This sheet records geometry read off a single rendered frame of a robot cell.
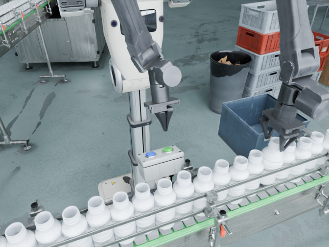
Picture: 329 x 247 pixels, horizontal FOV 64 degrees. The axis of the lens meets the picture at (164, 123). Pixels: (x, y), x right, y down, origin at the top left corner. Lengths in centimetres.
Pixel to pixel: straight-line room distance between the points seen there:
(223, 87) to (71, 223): 249
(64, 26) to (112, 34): 323
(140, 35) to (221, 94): 234
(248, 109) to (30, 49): 362
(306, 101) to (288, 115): 8
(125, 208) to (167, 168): 23
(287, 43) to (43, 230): 71
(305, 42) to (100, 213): 63
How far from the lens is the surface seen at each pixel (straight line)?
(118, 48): 108
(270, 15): 301
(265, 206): 95
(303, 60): 71
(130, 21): 70
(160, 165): 84
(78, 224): 69
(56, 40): 439
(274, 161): 85
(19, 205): 241
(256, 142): 131
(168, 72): 72
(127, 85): 115
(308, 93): 71
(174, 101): 81
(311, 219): 232
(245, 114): 163
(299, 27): 71
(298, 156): 94
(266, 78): 336
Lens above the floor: 168
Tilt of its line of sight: 35 degrees down
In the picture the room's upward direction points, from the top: straight up
